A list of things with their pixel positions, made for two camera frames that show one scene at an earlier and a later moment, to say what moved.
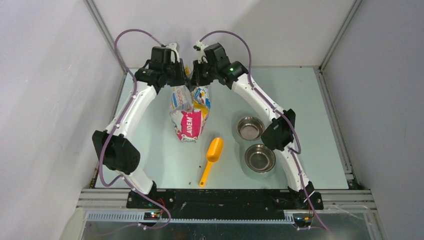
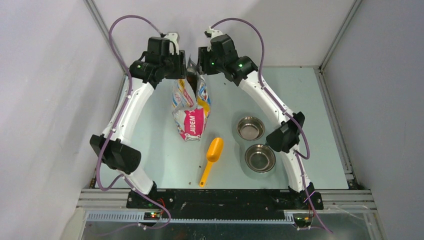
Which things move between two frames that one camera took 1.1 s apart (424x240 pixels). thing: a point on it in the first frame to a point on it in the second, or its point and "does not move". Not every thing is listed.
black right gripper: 197,79 to 203,65
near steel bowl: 260,158 does not move
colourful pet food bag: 190,109 does not move
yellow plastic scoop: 214,152 does not move
